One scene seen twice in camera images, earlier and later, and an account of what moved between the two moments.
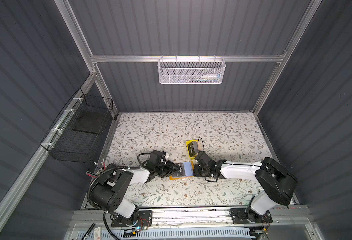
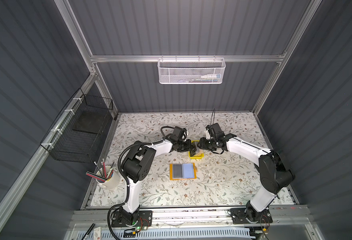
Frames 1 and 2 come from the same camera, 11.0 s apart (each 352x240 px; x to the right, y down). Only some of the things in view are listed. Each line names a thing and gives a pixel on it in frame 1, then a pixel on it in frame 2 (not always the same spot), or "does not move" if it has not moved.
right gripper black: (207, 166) → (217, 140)
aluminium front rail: (194, 218) does not move
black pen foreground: (88, 231) does not move
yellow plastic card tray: (187, 143) does not move
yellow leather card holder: (187, 170) does not move
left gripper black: (170, 169) → (189, 146)
